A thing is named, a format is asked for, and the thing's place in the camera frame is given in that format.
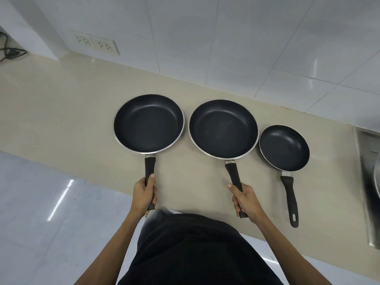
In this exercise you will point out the person's left thumb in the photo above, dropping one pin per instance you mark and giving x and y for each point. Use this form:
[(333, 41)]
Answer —
[(149, 181)]

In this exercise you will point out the person's black shirt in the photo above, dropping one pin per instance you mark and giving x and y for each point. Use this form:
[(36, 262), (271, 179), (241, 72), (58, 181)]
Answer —
[(196, 252)]

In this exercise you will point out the person's left forearm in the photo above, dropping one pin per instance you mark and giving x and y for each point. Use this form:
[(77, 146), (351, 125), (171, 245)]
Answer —
[(114, 246)]

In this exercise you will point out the large black frying pan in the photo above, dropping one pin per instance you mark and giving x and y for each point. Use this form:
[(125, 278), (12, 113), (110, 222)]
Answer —
[(148, 123), (222, 129)]

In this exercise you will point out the white wall socket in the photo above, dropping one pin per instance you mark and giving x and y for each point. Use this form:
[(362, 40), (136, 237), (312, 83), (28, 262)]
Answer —
[(104, 45), (81, 40)]

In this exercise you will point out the small black frying pan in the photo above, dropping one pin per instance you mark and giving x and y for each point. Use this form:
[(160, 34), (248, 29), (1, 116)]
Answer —
[(283, 148)]

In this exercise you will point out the person's left hand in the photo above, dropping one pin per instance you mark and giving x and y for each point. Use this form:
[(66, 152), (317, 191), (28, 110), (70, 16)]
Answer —
[(142, 195)]

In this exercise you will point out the stainless steel sink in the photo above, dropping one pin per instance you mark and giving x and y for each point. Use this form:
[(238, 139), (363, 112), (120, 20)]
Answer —
[(366, 181)]

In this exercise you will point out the person's right thumb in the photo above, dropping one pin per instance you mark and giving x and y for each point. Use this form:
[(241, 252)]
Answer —
[(234, 189)]

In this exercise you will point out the person's right forearm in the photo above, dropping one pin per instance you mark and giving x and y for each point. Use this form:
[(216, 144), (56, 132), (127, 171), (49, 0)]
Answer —
[(288, 252)]

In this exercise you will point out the person's right hand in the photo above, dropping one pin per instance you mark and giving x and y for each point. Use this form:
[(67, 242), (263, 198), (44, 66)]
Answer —
[(248, 201)]

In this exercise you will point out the steel bowl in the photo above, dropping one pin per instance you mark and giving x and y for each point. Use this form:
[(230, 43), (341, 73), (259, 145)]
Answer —
[(377, 176)]

